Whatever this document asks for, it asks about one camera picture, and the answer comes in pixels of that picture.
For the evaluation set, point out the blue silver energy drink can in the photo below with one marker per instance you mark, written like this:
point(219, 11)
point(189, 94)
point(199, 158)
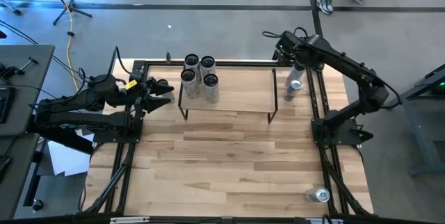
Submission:
point(292, 93)
point(318, 195)

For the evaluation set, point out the wooden shelf with black frame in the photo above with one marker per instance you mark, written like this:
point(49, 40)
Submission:
point(243, 92)

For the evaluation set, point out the black desk beam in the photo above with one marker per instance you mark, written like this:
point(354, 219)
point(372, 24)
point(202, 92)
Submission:
point(73, 144)

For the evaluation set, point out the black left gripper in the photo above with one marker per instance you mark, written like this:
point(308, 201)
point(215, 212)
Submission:
point(137, 95)

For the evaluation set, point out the yellow tag label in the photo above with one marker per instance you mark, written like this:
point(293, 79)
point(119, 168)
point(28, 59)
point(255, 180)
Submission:
point(131, 84)

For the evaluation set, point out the silver metal bracket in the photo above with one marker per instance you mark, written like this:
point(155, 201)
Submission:
point(129, 220)
point(313, 221)

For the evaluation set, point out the grey metal cart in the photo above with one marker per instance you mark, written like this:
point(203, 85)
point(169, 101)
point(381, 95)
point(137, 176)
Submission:
point(417, 133)

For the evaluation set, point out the small black clamp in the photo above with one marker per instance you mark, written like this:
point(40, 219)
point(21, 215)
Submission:
point(168, 57)

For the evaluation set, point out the grey desk top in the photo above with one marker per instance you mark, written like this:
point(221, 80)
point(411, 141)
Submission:
point(34, 51)
point(14, 168)

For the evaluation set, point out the black desk clamp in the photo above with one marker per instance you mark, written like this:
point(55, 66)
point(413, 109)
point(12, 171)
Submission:
point(12, 71)

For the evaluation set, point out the black device with green light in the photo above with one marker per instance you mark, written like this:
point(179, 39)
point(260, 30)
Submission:
point(441, 88)

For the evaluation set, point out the white paper sheets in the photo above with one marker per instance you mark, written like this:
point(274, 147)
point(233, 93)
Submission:
point(67, 159)

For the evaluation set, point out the black tripod stand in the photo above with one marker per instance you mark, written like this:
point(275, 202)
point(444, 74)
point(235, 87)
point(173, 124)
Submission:
point(70, 7)

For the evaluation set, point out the black keyboard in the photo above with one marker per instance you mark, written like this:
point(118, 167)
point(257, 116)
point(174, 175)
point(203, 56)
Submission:
point(5, 105)

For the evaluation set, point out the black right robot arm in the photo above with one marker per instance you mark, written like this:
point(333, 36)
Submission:
point(347, 65)

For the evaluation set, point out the black caster wheel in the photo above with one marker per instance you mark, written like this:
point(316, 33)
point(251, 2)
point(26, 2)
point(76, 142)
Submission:
point(37, 205)

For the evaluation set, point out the grey can with dark top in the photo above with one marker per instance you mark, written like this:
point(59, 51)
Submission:
point(296, 75)

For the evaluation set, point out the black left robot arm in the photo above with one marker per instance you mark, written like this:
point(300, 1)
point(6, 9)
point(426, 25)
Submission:
point(87, 118)

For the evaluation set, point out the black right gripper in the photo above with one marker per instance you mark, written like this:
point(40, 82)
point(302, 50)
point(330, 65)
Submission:
point(295, 48)

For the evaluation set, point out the black metal table frame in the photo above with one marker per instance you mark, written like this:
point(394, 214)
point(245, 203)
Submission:
point(324, 158)

